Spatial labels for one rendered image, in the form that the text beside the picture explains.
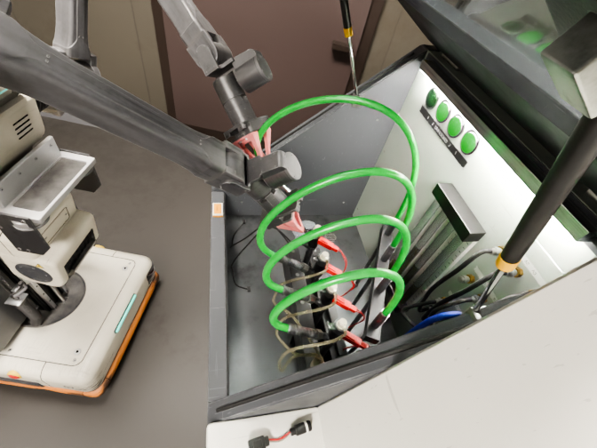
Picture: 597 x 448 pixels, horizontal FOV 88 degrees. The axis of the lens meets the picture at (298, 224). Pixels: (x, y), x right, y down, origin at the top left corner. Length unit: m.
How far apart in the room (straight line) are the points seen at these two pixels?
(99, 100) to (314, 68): 1.87
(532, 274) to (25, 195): 1.12
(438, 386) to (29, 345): 1.52
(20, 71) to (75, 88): 0.05
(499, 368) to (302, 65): 2.06
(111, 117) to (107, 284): 1.29
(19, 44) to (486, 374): 0.61
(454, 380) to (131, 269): 1.52
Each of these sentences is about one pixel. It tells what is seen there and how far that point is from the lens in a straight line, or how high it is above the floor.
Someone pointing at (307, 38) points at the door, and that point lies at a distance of 2.20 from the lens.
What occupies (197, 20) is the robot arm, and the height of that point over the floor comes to 1.45.
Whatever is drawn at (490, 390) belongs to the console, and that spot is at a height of 1.36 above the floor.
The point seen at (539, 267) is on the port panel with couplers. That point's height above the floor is 1.34.
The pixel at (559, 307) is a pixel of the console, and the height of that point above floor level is 1.47.
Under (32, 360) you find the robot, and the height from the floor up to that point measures 0.28.
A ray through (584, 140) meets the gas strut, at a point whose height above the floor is 1.61.
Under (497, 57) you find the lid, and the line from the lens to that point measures 0.56.
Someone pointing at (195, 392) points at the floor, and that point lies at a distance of 1.74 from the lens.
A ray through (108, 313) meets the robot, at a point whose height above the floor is 0.28.
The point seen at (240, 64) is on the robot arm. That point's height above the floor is 1.40.
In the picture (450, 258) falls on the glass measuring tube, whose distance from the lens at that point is 0.77.
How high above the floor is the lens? 1.69
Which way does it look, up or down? 48 degrees down
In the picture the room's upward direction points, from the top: 15 degrees clockwise
